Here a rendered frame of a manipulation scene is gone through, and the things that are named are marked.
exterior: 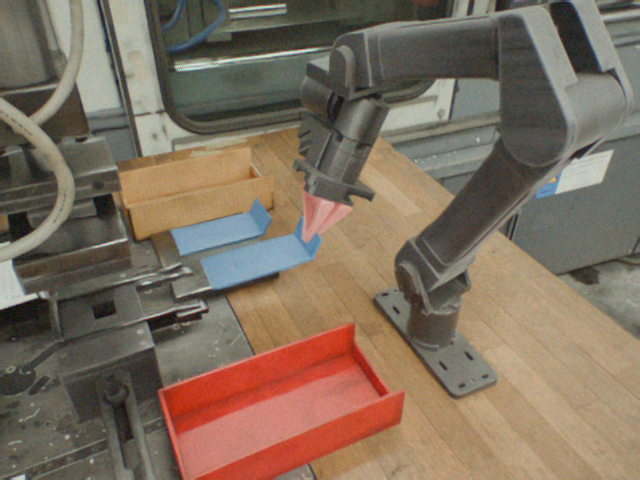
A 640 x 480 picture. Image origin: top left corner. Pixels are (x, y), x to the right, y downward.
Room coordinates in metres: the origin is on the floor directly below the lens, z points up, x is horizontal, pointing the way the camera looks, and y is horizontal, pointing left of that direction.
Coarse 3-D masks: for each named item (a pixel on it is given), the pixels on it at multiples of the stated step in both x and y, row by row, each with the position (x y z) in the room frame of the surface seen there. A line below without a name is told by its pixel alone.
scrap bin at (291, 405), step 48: (336, 336) 0.49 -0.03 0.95; (192, 384) 0.41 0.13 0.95; (240, 384) 0.43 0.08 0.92; (288, 384) 0.45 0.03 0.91; (336, 384) 0.45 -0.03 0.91; (384, 384) 0.43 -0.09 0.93; (192, 432) 0.38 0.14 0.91; (240, 432) 0.38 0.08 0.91; (288, 432) 0.38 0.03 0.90; (336, 432) 0.36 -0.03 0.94
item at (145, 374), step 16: (112, 368) 0.42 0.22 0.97; (128, 368) 0.43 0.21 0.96; (144, 368) 0.43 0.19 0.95; (64, 384) 0.40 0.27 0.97; (80, 384) 0.41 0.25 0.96; (144, 384) 0.43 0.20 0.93; (160, 384) 0.44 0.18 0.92; (80, 400) 0.40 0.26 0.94; (96, 400) 0.41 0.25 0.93; (80, 416) 0.40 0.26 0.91; (96, 416) 0.41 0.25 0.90
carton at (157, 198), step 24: (144, 168) 0.87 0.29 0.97; (168, 168) 0.89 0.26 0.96; (192, 168) 0.91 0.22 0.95; (216, 168) 0.93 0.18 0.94; (240, 168) 0.95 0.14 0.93; (120, 192) 0.80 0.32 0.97; (144, 192) 0.87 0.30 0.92; (168, 192) 0.89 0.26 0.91; (192, 192) 0.79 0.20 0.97; (216, 192) 0.81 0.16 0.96; (240, 192) 0.83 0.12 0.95; (264, 192) 0.84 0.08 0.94; (144, 216) 0.76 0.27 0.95; (168, 216) 0.77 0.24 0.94; (192, 216) 0.79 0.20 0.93; (216, 216) 0.81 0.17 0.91; (144, 240) 0.75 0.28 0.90
